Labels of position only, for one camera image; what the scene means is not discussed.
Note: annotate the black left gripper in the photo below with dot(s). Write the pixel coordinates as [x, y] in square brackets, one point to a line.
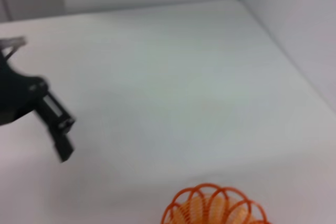
[15, 93]

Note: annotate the orange woven plastic basket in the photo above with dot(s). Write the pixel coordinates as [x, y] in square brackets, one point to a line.
[191, 209]

